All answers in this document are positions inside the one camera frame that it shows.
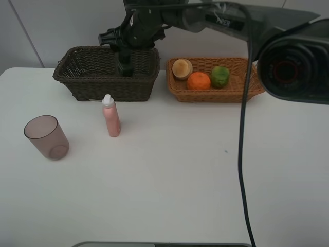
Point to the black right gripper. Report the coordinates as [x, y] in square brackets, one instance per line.
[139, 30]

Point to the dark grey rectangular bottle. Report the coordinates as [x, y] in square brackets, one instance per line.
[124, 64]

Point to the round bread bun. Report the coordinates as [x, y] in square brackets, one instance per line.
[182, 69]

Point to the orange mandarin fruit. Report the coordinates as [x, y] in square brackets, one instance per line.
[198, 81]

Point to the pink bottle white cap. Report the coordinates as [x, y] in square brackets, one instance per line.
[111, 116]

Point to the translucent pink plastic cup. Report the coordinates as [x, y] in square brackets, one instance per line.
[46, 134]

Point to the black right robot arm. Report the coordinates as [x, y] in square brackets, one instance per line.
[289, 46]

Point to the dark brown wicker basket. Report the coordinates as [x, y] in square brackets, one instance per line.
[91, 72]

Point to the orange wicker basket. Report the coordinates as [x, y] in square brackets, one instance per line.
[232, 93]

